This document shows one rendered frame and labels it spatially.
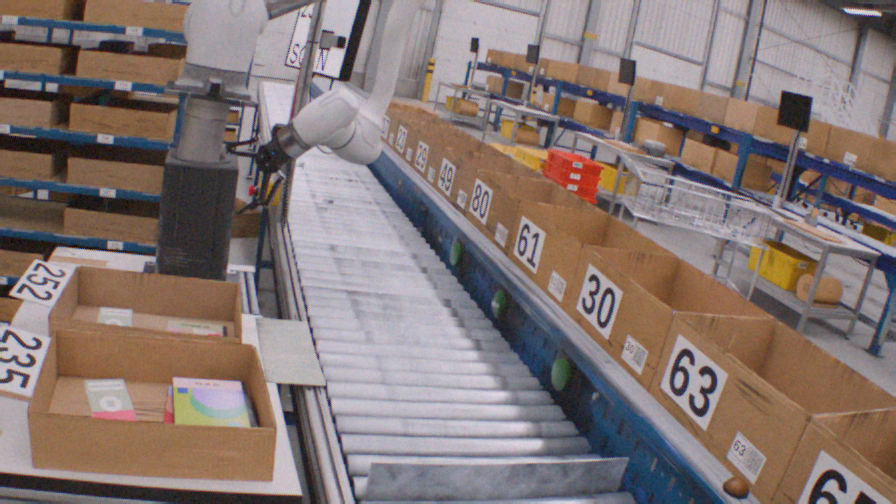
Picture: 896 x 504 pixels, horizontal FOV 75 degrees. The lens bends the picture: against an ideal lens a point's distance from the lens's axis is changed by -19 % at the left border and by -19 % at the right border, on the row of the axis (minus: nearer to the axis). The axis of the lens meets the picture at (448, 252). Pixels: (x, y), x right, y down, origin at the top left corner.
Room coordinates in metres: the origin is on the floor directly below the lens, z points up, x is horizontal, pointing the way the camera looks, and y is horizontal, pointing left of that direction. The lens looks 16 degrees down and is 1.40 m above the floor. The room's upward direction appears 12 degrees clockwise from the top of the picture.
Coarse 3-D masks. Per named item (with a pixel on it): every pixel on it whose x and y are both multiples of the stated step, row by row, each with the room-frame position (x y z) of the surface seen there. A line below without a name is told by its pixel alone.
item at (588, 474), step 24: (384, 480) 0.89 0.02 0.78; (408, 480) 0.90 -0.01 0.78; (432, 480) 0.91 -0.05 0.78; (456, 480) 0.93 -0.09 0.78; (480, 480) 0.94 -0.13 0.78; (504, 480) 0.95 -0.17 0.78; (528, 480) 0.97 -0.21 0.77; (552, 480) 0.98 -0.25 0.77; (576, 480) 1.00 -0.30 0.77; (600, 480) 1.02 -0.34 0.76
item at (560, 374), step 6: (558, 360) 1.36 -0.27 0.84; (564, 360) 1.34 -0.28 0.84; (558, 366) 1.35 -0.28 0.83; (564, 366) 1.33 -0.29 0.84; (552, 372) 1.37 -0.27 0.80; (558, 372) 1.34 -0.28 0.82; (564, 372) 1.32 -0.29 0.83; (552, 378) 1.36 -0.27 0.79; (558, 378) 1.34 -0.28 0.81; (564, 378) 1.32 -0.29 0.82; (558, 384) 1.33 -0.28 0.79; (564, 384) 1.32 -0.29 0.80; (558, 390) 1.33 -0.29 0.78
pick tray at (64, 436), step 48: (96, 336) 0.98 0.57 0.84; (144, 336) 1.01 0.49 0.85; (48, 384) 0.85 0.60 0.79; (144, 384) 1.00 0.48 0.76; (48, 432) 0.70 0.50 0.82; (96, 432) 0.73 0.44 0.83; (144, 432) 0.76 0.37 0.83; (192, 432) 0.79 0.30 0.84; (240, 432) 0.82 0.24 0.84; (240, 480) 0.82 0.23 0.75
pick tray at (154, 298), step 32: (64, 288) 1.11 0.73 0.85; (96, 288) 1.25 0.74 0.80; (128, 288) 1.28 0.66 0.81; (160, 288) 1.31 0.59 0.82; (192, 288) 1.33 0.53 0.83; (224, 288) 1.36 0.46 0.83; (64, 320) 0.99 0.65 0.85; (96, 320) 1.19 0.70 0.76; (160, 320) 1.27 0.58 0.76; (192, 320) 1.31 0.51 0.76; (224, 320) 1.36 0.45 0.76
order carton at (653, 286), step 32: (608, 256) 1.56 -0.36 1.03; (640, 256) 1.59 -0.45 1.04; (576, 288) 1.52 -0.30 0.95; (640, 288) 1.28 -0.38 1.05; (672, 288) 1.62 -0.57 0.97; (704, 288) 1.51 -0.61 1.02; (576, 320) 1.48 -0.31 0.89; (640, 320) 1.26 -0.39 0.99; (672, 320) 1.17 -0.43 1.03; (608, 352) 1.33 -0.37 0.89; (640, 384) 1.20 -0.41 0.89
